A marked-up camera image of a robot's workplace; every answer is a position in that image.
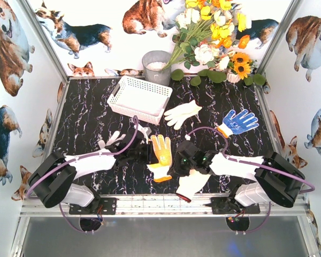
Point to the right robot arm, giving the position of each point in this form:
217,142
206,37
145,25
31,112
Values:
272,177

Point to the white glove orange cuff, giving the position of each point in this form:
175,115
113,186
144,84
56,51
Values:
162,178

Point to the cream knit glove pair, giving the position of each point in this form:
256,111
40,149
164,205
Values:
176,116

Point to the cream glove red cuff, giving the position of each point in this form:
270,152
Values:
189,185

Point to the white glove blue finger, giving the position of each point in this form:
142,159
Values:
116,136

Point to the artificial flower bouquet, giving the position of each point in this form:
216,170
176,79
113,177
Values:
206,30

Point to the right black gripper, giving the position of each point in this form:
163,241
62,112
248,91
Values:
177,166

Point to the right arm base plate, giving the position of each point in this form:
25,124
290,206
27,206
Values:
224,205

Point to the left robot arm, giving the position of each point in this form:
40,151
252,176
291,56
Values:
53,180

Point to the grey metal bucket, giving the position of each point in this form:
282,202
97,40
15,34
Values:
154,65

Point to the blue dotted work glove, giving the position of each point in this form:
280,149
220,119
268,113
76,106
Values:
237,123

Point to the aluminium front rail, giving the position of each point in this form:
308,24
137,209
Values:
162,205

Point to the yellow coated work glove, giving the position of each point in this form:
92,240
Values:
162,150

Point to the small sunflower pot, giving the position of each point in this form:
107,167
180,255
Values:
240,67

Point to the white plastic storage basket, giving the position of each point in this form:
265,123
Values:
137,97

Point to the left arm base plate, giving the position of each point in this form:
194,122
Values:
104,206

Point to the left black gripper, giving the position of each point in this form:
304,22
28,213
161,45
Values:
148,151

